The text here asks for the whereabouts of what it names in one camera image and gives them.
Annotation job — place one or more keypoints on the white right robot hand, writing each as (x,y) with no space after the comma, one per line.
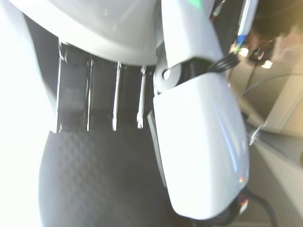
(106,179)

